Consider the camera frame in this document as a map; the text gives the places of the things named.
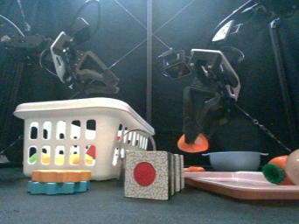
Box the orange toy carrot bottom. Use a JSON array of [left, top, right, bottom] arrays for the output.
[[176, 133, 211, 154]]

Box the orange toy carrot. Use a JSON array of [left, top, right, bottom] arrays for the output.
[[260, 155, 296, 186], [176, 133, 211, 154]]

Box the white plastic laundry basket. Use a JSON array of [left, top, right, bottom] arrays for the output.
[[13, 97, 156, 182]]

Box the red toy in basket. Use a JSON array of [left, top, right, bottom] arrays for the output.
[[85, 144, 98, 160]]

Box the yellow toy in basket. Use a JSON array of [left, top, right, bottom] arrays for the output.
[[41, 153, 96, 166]]

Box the grey toy pot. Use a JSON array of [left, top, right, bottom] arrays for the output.
[[200, 150, 270, 172]]

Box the small orange toy piece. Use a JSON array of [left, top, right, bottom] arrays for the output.
[[183, 165, 207, 172]]

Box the patterned card with red dot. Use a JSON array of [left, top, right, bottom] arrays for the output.
[[123, 150, 174, 201]]

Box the pink plastic tray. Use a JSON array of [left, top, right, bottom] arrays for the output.
[[183, 170, 299, 201]]

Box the beige round toy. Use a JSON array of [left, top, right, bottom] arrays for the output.
[[284, 148, 299, 186]]

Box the orange gear-shaped block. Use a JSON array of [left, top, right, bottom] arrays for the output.
[[31, 169, 92, 184]]

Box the teal gear-shaped block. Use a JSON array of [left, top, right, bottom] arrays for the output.
[[27, 179, 91, 196]]

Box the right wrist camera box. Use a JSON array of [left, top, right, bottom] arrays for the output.
[[156, 48, 192, 81]]

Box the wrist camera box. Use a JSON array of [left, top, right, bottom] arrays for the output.
[[68, 17, 93, 46], [156, 48, 192, 81]]

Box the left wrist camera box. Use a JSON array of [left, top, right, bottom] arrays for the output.
[[68, 17, 93, 46]]

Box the metal wire handle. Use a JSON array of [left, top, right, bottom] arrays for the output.
[[120, 129, 158, 152]]

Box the vertical metal frame pole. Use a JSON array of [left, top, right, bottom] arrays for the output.
[[146, 0, 154, 125]]

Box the black slanted frame pole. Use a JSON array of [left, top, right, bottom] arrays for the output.
[[267, 17, 299, 147]]

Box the black cable loop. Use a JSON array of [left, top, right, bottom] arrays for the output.
[[69, 0, 103, 39]]

